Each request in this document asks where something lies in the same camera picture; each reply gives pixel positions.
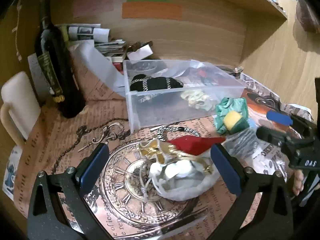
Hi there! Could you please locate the wooden shelf board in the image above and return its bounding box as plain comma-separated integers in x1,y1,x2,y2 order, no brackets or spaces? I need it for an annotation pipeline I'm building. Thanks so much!
237,0,287,20

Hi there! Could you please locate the red cloth piece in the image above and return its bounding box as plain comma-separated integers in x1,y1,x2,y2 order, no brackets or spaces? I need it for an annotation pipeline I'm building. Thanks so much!
168,135,225,156

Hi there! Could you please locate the rolled newspaper stack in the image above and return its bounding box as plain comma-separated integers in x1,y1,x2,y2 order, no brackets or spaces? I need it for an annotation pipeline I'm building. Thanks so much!
55,23,126,63

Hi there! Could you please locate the pink sticky note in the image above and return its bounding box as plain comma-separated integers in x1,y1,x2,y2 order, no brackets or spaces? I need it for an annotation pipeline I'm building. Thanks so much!
72,0,114,18

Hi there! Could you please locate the white drawstring cloth bag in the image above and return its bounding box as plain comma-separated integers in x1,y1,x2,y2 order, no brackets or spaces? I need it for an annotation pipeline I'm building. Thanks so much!
138,138,220,201

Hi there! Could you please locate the black pouch with chain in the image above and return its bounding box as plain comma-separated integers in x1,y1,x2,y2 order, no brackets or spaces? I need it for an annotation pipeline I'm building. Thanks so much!
130,74,183,92

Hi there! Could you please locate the blue cartoon sticker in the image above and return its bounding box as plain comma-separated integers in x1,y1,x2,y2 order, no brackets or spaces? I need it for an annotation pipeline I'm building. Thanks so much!
2,145,22,201

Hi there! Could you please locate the vintage newspaper print mat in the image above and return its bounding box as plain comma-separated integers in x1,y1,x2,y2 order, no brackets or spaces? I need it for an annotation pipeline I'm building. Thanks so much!
14,80,311,239

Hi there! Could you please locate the floral scrunchie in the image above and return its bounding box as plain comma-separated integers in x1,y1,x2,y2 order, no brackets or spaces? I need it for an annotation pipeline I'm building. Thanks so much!
180,89,217,111

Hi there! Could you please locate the clear plastic storage bin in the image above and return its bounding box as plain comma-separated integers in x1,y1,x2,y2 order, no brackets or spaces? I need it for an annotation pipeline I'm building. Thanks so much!
123,60,245,132

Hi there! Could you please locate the white paper tag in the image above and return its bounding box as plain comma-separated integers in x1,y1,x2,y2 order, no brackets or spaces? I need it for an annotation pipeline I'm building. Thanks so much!
127,44,153,61

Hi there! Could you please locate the green cloth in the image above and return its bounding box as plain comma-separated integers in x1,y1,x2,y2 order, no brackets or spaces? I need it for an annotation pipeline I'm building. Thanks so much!
214,97,248,135

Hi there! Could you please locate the black white braided cord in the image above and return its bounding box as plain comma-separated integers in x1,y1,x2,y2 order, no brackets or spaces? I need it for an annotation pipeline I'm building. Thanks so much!
156,125,201,143

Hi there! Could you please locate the beige mug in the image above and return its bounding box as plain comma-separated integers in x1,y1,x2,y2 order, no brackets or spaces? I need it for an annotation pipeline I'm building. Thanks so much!
1,71,41,148

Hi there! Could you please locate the orange sticky note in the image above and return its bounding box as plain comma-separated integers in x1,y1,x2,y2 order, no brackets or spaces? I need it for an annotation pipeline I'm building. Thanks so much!
122,2,183,20

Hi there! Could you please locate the dark wine bottle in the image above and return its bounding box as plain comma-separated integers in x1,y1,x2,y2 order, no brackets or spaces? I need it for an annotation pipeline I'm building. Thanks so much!
35,0,85,119

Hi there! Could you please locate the grey knitted cloth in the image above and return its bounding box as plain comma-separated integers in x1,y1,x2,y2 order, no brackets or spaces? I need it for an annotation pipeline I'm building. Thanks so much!
222,128,259,159

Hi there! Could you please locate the pink curtain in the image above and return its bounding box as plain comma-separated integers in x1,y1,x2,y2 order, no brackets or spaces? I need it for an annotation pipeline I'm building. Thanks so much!
296,0,319,34

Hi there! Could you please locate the white charger with cable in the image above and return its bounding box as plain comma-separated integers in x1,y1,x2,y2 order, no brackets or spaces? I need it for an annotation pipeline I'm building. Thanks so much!
11,0,22,62

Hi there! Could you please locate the yellow green sponge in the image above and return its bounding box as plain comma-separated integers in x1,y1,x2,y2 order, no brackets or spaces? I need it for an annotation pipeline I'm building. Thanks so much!
223,111,249,134

